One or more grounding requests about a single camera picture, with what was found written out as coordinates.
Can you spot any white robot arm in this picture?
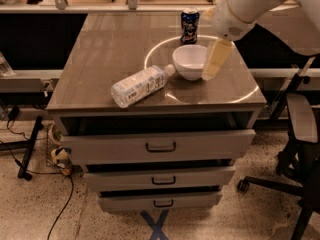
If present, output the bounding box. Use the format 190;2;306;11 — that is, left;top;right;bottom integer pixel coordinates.
202;0;320;81

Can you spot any grey drawer cabinet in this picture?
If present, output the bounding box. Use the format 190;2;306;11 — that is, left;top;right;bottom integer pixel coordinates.
48;12;266;199

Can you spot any black office chair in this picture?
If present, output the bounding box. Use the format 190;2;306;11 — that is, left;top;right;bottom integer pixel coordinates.
236;55;320;240

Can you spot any bottom grey drawer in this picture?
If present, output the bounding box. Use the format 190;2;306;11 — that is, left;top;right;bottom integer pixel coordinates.
98;191;222;213

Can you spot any blue soda can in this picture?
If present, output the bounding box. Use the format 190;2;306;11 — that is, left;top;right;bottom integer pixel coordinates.
180;7;200;45

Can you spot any white bowl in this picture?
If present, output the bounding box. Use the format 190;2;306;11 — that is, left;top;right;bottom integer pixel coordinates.
172;45;207;81

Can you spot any clear plastic water bottle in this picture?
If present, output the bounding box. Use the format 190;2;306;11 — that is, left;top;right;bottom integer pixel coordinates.
111;64;176;108

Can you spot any top grey drawer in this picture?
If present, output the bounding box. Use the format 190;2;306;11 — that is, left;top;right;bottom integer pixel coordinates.
62;129;255;165

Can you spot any black metal stand leg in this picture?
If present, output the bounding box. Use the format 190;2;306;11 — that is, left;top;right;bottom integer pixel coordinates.
0;116;43;181

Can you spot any middle grey drawer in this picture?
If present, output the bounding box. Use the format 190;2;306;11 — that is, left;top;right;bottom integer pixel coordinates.
84;166;235;192

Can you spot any grey drawer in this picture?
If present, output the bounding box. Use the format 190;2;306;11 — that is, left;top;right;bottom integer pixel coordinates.
98;191;222;213
84;166;235;192
62;129;255;165

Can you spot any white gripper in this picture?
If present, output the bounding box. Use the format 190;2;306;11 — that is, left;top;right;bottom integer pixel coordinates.
201;0;256;81

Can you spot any black floor cable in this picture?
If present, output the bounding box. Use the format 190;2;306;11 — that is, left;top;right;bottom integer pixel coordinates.
0;117;75;240

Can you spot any wire basket with toys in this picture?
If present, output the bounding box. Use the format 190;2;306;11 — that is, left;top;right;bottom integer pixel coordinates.
47;123;73;176

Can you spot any blue tape cross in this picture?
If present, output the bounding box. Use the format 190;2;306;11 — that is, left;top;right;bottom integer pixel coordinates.
140;210;169;240

